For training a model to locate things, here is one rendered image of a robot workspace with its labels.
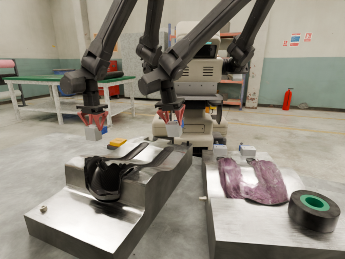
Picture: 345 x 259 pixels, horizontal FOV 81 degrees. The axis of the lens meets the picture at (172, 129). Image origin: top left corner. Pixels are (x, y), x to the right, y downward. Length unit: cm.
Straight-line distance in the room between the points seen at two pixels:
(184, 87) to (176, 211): 65
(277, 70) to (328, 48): 112
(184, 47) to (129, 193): 45
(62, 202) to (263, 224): 47
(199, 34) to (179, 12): 578
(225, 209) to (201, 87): 73
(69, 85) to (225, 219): 59
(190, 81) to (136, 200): 73
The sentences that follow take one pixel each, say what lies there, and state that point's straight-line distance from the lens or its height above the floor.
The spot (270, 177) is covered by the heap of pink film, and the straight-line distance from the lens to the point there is 63.
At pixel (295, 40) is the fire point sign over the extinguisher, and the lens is 609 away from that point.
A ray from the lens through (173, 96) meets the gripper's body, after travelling 73.
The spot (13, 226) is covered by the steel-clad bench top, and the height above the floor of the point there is 80.
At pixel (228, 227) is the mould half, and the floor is 91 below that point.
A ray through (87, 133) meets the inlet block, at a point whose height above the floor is 94.
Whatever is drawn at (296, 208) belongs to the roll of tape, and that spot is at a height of 94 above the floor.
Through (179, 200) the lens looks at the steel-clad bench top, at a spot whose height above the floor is 80.
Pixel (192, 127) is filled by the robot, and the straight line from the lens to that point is 113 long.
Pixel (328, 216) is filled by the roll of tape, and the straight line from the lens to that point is 47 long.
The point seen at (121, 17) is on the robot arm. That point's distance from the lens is 75.
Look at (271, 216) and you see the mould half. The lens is 47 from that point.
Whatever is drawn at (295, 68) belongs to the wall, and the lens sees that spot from 610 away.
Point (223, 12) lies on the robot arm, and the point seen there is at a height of 134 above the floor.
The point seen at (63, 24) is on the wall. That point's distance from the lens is 871.
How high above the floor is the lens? 120
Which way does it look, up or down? 19 degrees down
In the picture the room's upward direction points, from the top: straight up
